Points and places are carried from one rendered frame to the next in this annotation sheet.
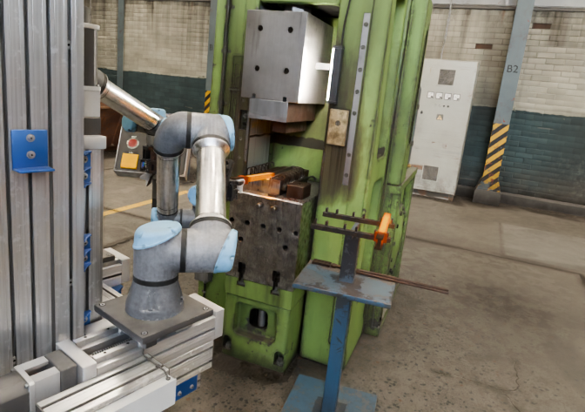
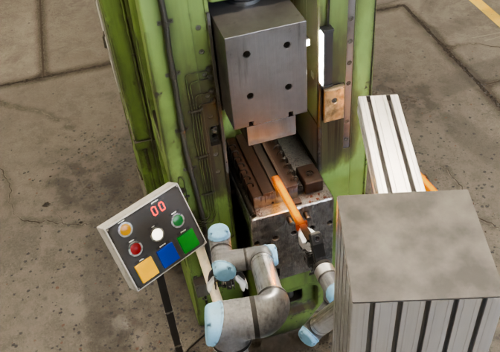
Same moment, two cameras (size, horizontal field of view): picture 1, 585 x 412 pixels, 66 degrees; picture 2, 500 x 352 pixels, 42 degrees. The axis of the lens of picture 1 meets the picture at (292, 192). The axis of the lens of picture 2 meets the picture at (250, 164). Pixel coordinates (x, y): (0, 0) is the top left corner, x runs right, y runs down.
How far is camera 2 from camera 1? 2.08 m
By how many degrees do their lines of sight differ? 41
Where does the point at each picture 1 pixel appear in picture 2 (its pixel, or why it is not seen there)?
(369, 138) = not seen: hidden behind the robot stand
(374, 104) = (368, 67)
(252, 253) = (286, 257)
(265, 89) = (264, 112)
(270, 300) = (309, 280)
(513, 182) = not seen: outside the picture
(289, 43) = (288, 59)
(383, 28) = not seen: outside the picture
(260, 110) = (263, 133)
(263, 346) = (306, 312)
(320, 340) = not seen: hidden behind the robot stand
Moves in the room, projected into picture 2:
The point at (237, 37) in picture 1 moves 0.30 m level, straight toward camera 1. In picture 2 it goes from (185, 53) to (244, 83)
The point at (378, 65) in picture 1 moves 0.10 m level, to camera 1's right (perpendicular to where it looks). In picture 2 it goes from (368, 30) to (386, 21)
